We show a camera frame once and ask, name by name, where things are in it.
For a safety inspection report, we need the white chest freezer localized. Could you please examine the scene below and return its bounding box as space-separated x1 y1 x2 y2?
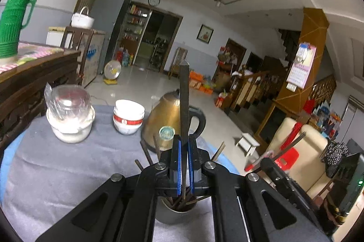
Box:
46 27 106 86

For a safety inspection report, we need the dark patterned cloth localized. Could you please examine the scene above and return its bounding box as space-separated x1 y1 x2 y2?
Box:
321 141 349 178

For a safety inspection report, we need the stack of orange boxes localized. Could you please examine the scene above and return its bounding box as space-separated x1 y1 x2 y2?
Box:
189 71 214 95

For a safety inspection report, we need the gold electric kettle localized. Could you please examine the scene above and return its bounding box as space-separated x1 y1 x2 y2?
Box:
141 89 207 153

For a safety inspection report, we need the grey chopstick holder cup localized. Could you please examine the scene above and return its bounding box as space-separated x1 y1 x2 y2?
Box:
155 194 212 225

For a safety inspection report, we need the round electric fan heater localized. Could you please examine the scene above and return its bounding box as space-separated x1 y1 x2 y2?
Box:
104 60 122 85

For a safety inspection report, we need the wooden chair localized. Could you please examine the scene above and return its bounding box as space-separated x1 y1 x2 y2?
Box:
168 47 188 80

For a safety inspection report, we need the red plastic stool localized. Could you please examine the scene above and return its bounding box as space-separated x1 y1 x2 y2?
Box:
244 149 300 172

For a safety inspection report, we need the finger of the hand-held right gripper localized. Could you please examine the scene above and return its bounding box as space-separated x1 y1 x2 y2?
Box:
260 156 321 225

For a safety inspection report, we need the shelf with goods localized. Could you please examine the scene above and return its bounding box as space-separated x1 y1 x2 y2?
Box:
121 3 151 66

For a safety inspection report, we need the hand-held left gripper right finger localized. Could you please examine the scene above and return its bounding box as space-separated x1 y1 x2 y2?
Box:
188 135 333 242

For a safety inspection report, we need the blue cloth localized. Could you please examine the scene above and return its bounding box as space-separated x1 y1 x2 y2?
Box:
0 142 21 203

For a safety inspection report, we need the carved dark wooden cabinet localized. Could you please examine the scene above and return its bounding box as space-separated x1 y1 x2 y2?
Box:
0 42 83 147

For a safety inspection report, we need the grey towel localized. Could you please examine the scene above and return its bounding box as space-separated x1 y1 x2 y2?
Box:
1 104 236 242

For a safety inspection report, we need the framed wall picture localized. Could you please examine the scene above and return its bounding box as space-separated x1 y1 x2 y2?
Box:
197 24 214 44

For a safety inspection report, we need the wall calendar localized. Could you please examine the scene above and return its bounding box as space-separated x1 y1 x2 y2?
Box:
286 42 317 88

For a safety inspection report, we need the plain white bowl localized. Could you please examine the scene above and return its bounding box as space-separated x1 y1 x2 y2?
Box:
114 99 145 121

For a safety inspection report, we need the beige armchair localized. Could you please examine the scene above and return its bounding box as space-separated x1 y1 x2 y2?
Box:
267 117 337 200

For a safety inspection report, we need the green thermos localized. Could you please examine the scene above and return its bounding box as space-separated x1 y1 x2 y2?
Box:
0 0 37 58

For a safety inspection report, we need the white basket with handle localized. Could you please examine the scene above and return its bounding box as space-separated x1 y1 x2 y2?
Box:
71 6 95 29

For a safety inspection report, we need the wooden pillar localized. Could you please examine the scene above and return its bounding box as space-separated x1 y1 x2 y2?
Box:
274 7 330 115

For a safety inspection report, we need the grey refrigerator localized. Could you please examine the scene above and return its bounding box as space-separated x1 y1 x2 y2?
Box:
89 0 133 75

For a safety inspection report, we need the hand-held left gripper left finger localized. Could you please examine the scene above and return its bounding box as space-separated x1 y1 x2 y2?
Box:
35 135 182 242

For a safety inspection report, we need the patterned tablecloth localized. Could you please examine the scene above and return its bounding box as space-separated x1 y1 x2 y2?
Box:
0 42 65 74

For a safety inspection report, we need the small white stool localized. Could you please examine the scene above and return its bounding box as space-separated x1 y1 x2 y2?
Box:
235 133 260 157

